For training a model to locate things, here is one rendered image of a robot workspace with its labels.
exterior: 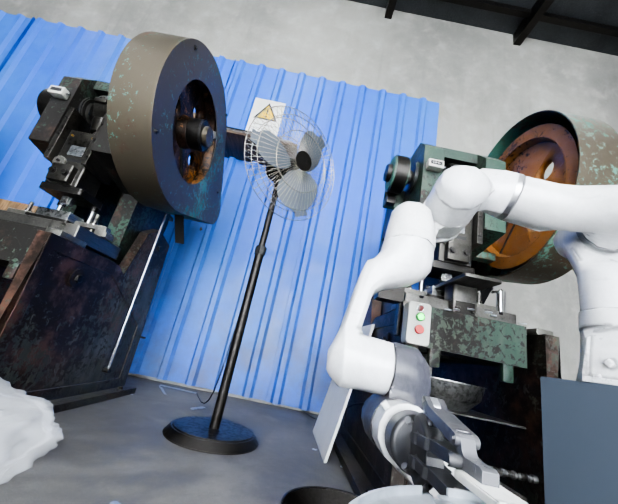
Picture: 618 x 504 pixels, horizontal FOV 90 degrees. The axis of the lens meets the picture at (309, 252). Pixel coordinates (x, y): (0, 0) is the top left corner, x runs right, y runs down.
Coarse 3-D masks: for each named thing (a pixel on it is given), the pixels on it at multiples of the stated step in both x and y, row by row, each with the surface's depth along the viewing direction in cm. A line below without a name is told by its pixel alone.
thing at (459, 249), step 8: (472, 224) 140; (464, 232) 139; (456, 240) 137; (464, 240) 138; (440, 248) 136; (448, 248) 133; (456, 248) 133; (464, 248) 133; (440, 256) 135; (448, 256) 132; (456, 256) 132; (464, 256) 132; (456, 264) 135; (464, 264) 134
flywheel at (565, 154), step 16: (544, 128) 144; (560, 128) 134; (512, 144) 167; (528, 144) 157; (544, 144) 147; (560, 144) 132; (576, 144) 124; (512, 160) 170; (528, 160) 157; (544, 160) 145; (560, 160) 135; (576, 160) 122; (528, 176) 154; (560, 176) 133; (576, 176) 120; (512, 224) 159; (512, 240) 156; (528, 240) 145; (544, 240) 130; (496, 256) 161; (512, 256) 148; (528, 256) 137
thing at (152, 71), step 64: (128, 64) 118; (192, 64) 139; (64, 128) 143; (128, 128) 119; (192, 128) 149; (64, 192) 138; (128, 192) 163; (192, 192) 164; (0, 256) 111; (64, 256) 116; (128, 256) 159; (0, 320) 98; (64, 320) 122; (128, 320) 165; (64, 384) 128
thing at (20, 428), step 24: (0, 384) 76; (0, 408) 66; (24, 408) 70; (48, 408) 75; (0, 432) 62; (24, 432) 67; (48, 432) 70; (0, 456) 60; (24, 456) 66; (0, 480) 61
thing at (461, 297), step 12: (456, 276) 116; (468, 276) 110; (480, 276) 110; (444, 288) 130; (456, 288) 121; (468, 288) 121; (480, 288) 120; (456, 300) 119; (468, 300) 120; (468, 312) 118
